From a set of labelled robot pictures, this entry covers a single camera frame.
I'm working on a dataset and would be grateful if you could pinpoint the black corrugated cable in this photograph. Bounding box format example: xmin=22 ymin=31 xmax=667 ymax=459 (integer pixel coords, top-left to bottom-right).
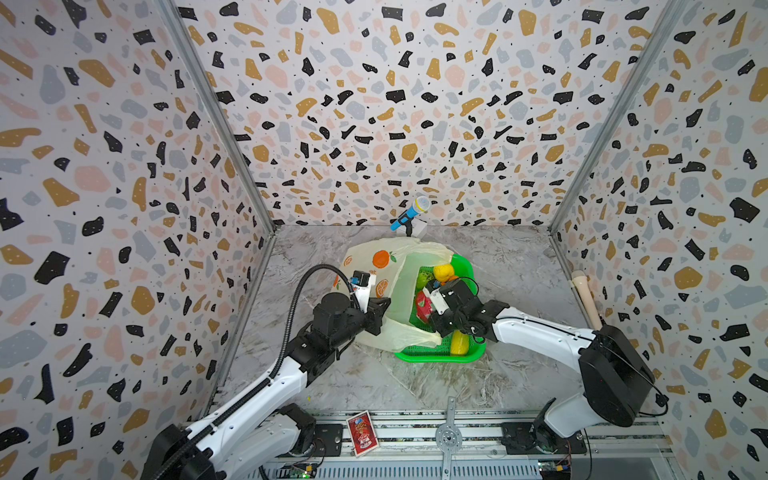
xmin=149 ymin=263 xmax=361 ymax=480

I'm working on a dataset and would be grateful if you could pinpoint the blue toy microphone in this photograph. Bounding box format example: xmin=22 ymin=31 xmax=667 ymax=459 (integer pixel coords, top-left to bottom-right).
xmin=390 ymin=196 xmax=431 ymax=234

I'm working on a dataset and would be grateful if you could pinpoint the beige wooden pestle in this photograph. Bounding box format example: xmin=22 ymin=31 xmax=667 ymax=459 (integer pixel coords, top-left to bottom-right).
xmin=571 ymin=270 xmax=603 ymax=330

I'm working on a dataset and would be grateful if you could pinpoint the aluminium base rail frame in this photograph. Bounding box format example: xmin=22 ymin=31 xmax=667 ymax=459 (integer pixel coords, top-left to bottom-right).
xmin=237 ymin=404 xmax=684 ymax=479

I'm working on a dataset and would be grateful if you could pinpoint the pink dragon fruit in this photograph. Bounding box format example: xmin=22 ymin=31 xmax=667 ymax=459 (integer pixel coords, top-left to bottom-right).
xmin=414 ymin=291 xmax=433 ymax=326

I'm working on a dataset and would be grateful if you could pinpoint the cream plastic bag orange print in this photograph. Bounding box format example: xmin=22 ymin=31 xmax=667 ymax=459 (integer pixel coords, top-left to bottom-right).
xmin=341 ymin=237 xmax=457 ymax=354

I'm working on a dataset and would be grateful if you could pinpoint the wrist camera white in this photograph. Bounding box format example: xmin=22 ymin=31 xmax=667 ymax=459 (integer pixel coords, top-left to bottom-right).
xmin=423 ymin=287 xmax=449 ymax=315
xmin=350 ymin=270 xmax=376 ymax=313

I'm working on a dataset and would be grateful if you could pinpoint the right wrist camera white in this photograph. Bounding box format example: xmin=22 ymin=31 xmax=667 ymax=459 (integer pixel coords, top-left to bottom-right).
xmin=423 ymin=287 xmax=449 ymax=315

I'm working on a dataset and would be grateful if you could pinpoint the green spiky fruit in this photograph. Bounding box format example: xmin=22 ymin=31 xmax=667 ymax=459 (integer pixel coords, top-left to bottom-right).
xmin=416 ymin=267 xmax=435 ymax=291

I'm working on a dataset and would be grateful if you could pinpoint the green plastic basket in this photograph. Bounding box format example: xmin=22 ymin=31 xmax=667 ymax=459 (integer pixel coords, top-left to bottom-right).
xmin=394 ymin=254 xmax=486 ymax=364

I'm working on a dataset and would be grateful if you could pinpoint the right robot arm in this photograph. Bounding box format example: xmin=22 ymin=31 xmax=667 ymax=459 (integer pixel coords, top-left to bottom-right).
xmin=422 ymin=279 xmax=656 ymax=453

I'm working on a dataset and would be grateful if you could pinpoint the black microphone stand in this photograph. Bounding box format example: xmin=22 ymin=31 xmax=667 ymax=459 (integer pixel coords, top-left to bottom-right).
xmin=404 ymin=219 xmax=423 ymax=238

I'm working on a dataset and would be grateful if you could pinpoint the round metal mounting plate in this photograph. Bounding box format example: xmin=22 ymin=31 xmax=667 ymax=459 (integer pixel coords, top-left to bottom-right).
xmin=435 ymin=423 xmax=463 ymax=454

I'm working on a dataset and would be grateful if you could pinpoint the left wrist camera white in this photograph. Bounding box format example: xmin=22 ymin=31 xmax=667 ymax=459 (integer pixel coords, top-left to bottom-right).
xmin=350 ymin=270 xmax=376 ymax=313

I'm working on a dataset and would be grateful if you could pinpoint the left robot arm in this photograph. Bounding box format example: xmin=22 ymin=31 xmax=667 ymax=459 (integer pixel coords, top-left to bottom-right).
xmin=141 ymin=292 xmax=391 ymax=479

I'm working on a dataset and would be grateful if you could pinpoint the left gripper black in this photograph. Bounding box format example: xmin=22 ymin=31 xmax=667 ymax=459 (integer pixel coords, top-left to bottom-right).
xmin=329 ymin=295 xmax=390 ymax=351

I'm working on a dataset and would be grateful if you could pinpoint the yellow lemon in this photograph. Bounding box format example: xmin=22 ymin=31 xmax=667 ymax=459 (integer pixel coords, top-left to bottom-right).
xmin=433 ymin=264 xmax=457 ymax=284

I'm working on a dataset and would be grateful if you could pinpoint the red playing card box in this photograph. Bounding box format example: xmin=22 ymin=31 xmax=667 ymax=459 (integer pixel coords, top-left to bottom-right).
xmin=346 ymin=411 xmax=380 ymax=457

